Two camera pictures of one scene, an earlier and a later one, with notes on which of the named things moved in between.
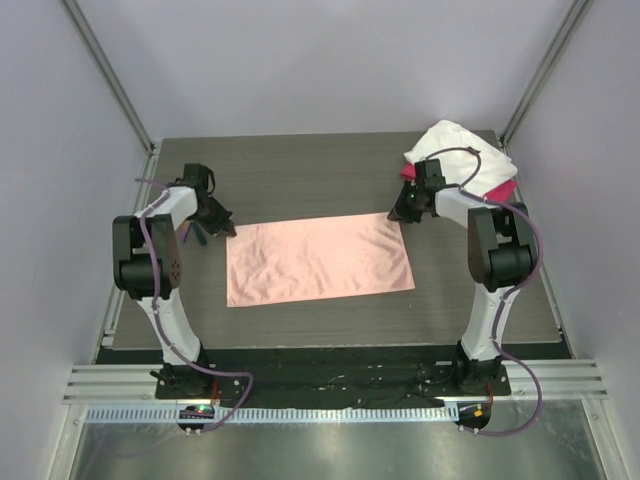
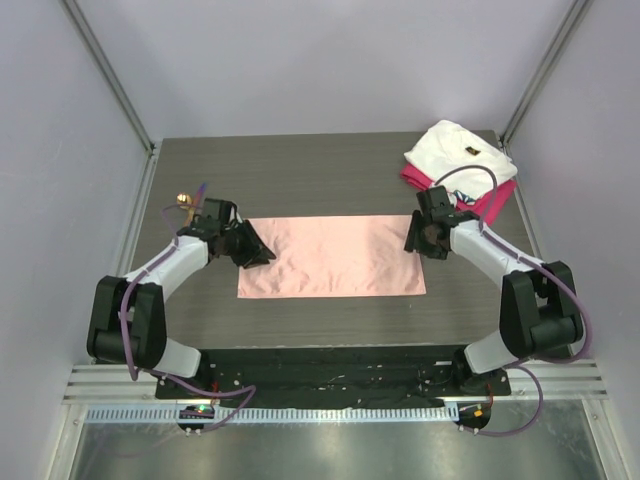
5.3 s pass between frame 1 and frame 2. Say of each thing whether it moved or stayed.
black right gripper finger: moved
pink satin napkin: stayed
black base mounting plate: stayed
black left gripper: moved
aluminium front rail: stayed
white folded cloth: stayed
